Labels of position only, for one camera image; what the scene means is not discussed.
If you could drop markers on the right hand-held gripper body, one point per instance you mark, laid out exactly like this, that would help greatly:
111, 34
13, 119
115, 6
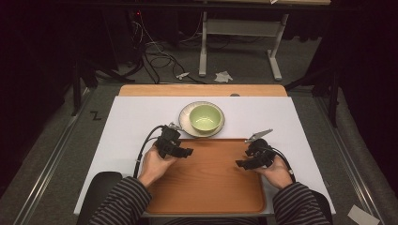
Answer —
258, 156

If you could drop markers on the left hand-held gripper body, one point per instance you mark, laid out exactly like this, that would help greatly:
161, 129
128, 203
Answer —
170, 145

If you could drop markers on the person's right hand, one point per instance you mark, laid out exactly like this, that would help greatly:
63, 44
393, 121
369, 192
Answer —
278, 174

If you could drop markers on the person's left hand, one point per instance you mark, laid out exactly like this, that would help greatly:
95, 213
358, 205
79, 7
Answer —
154, 167

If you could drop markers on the white plate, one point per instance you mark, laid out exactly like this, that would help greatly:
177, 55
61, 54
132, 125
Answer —
185, 119

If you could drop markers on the green bowl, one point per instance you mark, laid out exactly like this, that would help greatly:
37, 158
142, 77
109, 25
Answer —
205, 117

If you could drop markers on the white table mat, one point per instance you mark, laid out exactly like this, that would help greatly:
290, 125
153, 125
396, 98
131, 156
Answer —
131, 118

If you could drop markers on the small white paper scrap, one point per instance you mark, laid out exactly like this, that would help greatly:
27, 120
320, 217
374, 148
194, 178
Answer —
182, 75

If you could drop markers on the wooden tray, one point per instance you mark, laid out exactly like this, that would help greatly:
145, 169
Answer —
208, 181

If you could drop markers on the crumpled white paper scrap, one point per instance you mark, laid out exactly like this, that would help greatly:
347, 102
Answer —
223, 76

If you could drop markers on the black chair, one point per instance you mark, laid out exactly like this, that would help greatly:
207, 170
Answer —
100, 190

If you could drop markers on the black metal stand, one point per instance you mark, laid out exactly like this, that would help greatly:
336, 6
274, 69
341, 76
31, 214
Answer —
78, 84
331, 87

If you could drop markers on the white paper sheet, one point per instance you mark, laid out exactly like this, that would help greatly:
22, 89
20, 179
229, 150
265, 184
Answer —
363, 215

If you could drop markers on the metal floor rail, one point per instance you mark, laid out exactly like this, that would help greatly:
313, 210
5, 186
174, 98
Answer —
50, 168
347, 150

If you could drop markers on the white desk frame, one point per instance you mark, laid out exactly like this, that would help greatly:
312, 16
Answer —
241, 28

